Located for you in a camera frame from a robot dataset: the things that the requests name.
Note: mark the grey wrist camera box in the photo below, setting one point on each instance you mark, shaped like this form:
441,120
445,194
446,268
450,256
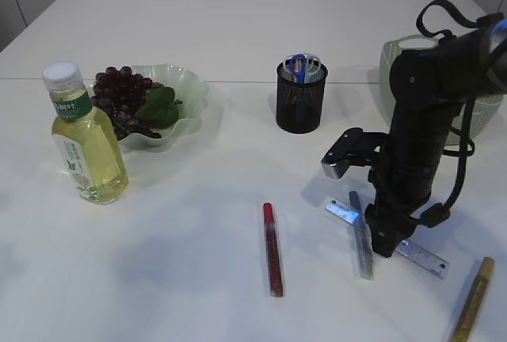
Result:
355,147

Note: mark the clear plastic ruler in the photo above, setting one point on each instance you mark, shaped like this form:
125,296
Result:
407,248

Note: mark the black mesh pen holder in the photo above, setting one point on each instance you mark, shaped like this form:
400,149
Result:
299,105

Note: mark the yellow tea bottle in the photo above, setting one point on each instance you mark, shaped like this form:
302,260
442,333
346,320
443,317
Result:
84,136

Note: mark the red glitter pen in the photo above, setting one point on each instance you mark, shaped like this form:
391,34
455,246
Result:
274,266

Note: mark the pale green wavy plate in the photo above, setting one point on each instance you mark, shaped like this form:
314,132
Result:
188,88

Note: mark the dark red grape bunch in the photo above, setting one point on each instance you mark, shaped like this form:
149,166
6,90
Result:
135,104

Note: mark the blue scissors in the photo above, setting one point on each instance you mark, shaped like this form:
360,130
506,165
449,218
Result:
303,67

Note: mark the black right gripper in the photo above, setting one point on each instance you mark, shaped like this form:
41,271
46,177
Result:
389,222

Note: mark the silver glitter pen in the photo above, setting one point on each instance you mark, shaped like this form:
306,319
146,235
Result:
363,244

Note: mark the gold glitter pen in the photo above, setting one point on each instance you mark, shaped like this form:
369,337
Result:
471,308

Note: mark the pink scissors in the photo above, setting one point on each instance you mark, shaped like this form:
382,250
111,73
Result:
288,74

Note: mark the green woven plastic basket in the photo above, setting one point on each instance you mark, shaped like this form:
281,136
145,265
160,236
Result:
485,107

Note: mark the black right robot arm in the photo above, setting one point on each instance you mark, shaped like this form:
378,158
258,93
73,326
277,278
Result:
431,87

